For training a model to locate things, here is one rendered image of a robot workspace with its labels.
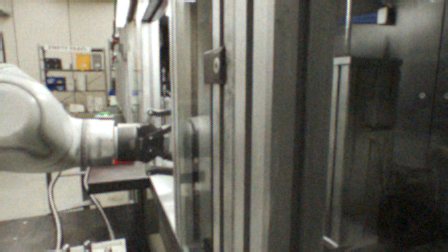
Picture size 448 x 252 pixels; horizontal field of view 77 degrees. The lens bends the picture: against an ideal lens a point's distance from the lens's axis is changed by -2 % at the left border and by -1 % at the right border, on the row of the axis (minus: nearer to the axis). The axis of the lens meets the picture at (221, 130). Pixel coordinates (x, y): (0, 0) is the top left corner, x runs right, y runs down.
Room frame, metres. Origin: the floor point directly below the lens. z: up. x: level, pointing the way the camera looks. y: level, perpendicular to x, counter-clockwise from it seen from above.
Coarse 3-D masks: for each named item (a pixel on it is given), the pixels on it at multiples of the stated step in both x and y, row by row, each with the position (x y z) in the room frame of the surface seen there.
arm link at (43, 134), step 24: (0, 72) 0.35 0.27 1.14; (0, 96) 0.30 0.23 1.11; (24, 96) 0.31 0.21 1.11; (48, 96) 0.34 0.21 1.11; (0, 120) 0.29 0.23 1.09; (24, 120) 0.30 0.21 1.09; (48, 120) 0.33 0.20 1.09; (0, 144) 0.29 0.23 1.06; (24, 144) 0.31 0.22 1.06; (48, 144) 0.34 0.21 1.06; (24, 168) 0.35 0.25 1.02
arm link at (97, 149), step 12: (84, 120) 0.52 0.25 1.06; (96, 120) 0.53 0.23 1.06; (84, 132) 0.49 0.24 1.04; (96, 132) 0.50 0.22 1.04; (108, 132) 0.51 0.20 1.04; (84, 144) 0.49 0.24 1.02; (96, 144) 0.49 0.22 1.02; (108, 144) 0.50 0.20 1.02; (84, 156) 0.49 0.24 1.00; (96, 156) 0.50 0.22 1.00; (108, 156) 0.50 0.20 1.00
